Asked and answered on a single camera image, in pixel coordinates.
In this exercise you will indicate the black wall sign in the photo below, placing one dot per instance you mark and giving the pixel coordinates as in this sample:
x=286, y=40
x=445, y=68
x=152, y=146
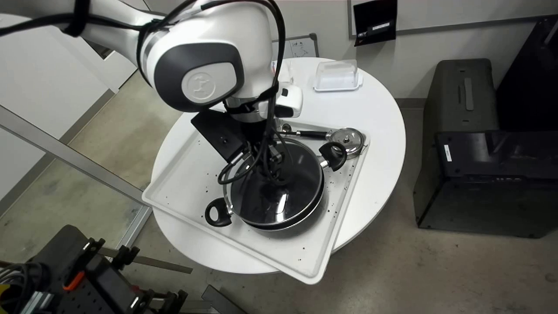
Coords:
x=375, y=19

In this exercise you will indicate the clear plastic container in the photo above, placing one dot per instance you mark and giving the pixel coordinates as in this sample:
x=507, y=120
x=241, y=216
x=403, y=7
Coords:
x=336, y=76

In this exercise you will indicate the white rectangular tray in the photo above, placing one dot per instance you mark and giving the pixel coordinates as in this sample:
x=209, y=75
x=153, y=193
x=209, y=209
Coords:
x=289, y=254

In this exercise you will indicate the white wall plate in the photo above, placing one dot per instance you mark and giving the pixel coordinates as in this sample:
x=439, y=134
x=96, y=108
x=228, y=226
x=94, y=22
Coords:
x=302, y=45

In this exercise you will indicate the black equipment case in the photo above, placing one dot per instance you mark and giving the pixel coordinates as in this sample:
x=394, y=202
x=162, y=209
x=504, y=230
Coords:
x=481, y=174

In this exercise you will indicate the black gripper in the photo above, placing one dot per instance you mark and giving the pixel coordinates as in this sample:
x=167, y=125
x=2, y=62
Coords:
x=258, y=136

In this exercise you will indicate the clear glass lid black knob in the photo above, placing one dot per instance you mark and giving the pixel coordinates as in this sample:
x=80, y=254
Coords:
x=298, y=174

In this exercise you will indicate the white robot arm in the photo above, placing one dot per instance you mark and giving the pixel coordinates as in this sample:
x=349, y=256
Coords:
x=197, y=75

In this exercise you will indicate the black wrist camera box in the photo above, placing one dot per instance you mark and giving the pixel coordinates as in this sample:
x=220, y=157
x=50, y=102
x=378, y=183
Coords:
x=218, y=132

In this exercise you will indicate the black equipment cart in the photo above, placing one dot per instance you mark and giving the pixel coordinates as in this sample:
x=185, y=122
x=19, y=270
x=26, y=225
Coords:
x=75, y=279

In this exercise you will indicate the aluminium frame bar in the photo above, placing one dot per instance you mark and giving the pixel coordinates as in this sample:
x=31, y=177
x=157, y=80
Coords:
x=70, y=157

